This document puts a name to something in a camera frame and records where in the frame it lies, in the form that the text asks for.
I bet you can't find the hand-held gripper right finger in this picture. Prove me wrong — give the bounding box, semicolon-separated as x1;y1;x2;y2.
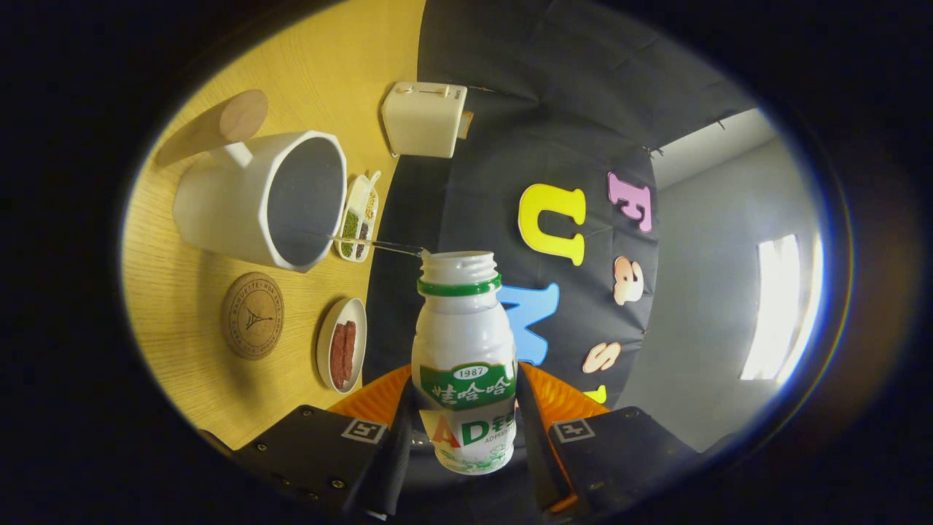
516;361;704;520

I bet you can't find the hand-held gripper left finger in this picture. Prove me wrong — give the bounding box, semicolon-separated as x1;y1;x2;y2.
232;363;418;522

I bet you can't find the white juice bottle green label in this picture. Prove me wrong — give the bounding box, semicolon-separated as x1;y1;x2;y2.
412;250;520;475

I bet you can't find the round cork coaster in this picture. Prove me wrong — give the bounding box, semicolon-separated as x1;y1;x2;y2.
221;272;285;360

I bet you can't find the white cup wooden handle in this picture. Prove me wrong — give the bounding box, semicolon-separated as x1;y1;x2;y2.
155;89;348;273

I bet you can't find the round white plate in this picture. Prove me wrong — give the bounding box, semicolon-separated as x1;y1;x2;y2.
316;297;367;395

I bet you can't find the wooden table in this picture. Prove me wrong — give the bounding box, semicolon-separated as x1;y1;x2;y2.
120;0;427;451

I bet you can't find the white divided bean dish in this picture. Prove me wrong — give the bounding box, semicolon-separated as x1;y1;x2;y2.
334;171;382;263

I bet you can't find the cream toaster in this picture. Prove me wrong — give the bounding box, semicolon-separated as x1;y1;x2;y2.
380;81;475;159

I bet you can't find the black backdrop cloth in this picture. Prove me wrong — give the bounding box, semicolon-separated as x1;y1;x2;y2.
362;0;759;522

